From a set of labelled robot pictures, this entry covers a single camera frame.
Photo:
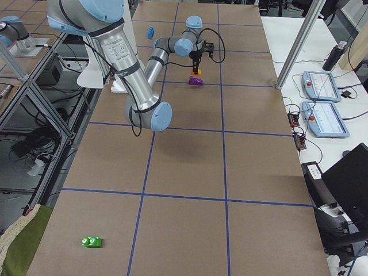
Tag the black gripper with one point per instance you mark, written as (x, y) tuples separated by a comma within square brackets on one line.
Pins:
[(195, 54)]

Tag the orange trapezoid block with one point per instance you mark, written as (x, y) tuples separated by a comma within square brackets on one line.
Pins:
[(195, 72)]

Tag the purple trapezoid block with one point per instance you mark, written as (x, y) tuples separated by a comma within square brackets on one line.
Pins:
[(195, 81)]

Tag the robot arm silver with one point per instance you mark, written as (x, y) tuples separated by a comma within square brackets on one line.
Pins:
[(103, 21), (12, 30)]

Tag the long blue four-stud block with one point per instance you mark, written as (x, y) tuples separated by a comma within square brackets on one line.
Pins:
[(150, 32)]

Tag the far blue teach pendant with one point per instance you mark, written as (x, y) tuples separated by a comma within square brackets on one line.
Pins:
[(320, 86)]

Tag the blue teach pendant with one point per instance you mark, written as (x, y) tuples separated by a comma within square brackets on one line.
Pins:
[(320, 86), (323, 119)]

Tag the black bottle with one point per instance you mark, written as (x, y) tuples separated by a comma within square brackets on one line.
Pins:
[(334, 56)]

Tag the near blue teach pendant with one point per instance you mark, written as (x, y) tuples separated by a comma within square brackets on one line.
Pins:
[(323, 119)]

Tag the green block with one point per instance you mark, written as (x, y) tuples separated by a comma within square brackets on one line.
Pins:
[(91, 242)]

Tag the green cloth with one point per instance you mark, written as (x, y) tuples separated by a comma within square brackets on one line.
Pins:
[(20, 241)]

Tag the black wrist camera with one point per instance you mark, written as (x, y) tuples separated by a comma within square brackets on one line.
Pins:
[(207, 47)]

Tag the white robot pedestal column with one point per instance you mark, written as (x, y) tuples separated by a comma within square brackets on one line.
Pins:
[(117, 85)]

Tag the aluminium frame post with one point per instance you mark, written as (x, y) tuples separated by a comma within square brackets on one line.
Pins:
[(306, 27)]

